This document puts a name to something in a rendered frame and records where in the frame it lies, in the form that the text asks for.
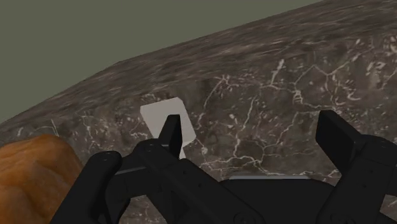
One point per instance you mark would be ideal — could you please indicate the white flat card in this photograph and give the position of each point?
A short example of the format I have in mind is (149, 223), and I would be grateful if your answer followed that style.
(158, 116)

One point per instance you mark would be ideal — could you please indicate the orange-brown lumpy object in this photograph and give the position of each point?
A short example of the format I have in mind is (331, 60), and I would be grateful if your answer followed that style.
(29, 180)

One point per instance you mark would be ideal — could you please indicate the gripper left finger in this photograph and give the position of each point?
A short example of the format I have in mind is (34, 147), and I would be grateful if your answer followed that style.
(161, 173)

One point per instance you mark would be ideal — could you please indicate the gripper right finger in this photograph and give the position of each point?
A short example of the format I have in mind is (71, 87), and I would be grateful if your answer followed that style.
(356, 161)

